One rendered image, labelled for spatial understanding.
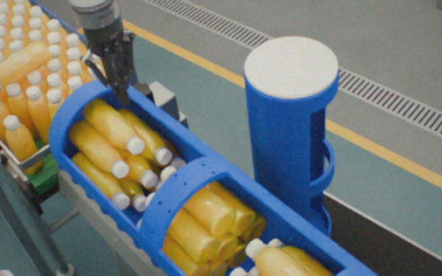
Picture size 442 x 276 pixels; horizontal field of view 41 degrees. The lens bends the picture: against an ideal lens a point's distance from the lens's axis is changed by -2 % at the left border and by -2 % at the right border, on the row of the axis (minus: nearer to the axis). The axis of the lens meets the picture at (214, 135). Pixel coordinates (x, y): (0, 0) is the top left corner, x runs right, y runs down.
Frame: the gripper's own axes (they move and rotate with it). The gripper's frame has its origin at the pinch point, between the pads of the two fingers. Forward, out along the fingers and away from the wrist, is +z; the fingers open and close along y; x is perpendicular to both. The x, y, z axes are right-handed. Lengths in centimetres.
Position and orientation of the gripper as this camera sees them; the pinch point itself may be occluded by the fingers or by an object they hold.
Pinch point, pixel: (120, 91)
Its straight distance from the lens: 135.5
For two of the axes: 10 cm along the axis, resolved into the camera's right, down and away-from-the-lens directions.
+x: -6.6, -5.1, 5.6
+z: 1.1, 6.6, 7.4
